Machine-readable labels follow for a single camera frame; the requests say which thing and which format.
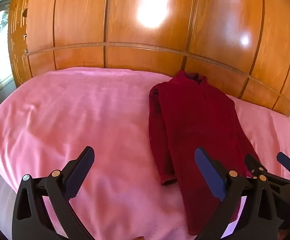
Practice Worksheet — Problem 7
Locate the pink blanket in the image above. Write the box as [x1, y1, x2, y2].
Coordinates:
[0, 66, 290, 240]

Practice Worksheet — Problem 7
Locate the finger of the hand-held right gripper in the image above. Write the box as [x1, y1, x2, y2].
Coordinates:
[277, 152, 290, 173]
[244, 153, 264, 178]

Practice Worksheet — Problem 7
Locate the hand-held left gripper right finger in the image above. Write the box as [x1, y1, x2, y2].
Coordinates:
[194, 147, 279, 240]

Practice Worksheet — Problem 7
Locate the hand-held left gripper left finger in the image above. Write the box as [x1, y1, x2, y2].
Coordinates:
[11, 145, 95, 240]

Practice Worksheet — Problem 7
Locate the wooden wardrobe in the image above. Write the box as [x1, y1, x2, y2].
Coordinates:
[8, 0, 290, 117]

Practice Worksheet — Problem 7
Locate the dark red sweater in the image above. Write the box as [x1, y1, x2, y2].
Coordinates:
[148, 70, 262, 235]

